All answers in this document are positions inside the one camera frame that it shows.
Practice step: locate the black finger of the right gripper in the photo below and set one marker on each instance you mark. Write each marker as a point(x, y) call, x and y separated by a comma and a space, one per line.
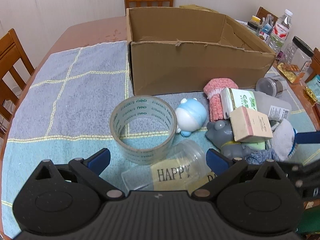
point(300, 175)
point(307, 138)

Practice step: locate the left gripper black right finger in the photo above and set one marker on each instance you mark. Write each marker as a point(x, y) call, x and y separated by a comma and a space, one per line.
point(254, 198)

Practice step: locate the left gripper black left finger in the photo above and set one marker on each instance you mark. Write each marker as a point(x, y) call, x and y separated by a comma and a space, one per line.
point(64, 197)

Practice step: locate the white sock bundle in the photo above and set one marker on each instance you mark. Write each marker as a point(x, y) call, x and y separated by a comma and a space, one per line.
point(283, 139)

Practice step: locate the blue knitted sock roll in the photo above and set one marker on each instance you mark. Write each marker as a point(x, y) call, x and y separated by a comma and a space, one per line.
point(260, 156)

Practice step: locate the pink rectangular box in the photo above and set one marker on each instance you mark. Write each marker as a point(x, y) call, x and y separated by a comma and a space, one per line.
point(249, 125)

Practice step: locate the clear plastic cup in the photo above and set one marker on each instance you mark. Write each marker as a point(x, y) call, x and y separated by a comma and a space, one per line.
point(186, 164)

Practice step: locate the clear packing tape roll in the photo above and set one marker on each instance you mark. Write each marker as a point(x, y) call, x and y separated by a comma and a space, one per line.
point(144, 128)

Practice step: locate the translucent white plastic bottle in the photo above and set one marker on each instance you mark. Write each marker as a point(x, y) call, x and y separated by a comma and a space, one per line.
point(274, 108)

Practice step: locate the small grey lidded jar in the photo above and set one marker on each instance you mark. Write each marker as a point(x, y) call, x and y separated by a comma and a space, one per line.
point(270, 86)

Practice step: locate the grey rubber animal toy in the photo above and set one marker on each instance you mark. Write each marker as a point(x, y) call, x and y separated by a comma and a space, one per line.
point(220, 133)

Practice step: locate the wooden chair at right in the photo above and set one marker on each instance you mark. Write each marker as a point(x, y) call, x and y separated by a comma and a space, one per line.
point(315, 65)

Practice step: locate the black lidded clear jar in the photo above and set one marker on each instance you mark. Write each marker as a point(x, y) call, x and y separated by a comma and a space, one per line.
point(297, 56)

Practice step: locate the blue grey checked cloth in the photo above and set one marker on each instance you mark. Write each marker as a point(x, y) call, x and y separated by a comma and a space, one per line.
point(66, 114)

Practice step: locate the green white tissue pack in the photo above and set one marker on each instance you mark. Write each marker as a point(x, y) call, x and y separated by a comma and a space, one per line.
point(232, 99)

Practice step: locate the blue white plush toy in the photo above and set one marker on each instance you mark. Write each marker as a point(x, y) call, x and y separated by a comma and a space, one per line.
point(190, 115)

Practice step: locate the clear water bottle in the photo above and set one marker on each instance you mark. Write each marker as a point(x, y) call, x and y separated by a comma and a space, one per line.
point(280, 31)

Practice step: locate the pink knitted sock roll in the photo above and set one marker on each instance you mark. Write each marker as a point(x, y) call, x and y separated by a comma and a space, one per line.
point(212, 90)

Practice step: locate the blue snack packet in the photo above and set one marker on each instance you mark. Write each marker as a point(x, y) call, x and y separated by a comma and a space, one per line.
point(264, 33)

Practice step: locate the yellow lidded jar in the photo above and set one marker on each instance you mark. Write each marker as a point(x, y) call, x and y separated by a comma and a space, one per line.
point(253, 23)

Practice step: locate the wooden chair far right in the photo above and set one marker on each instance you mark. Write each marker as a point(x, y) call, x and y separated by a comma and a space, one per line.
point(263, 13)

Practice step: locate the wooden chair at left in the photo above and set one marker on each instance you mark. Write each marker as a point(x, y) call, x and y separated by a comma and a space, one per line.
point(12, 52)

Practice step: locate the brown cardboard box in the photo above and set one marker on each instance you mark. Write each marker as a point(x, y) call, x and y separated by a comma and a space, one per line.
point(177, 50)

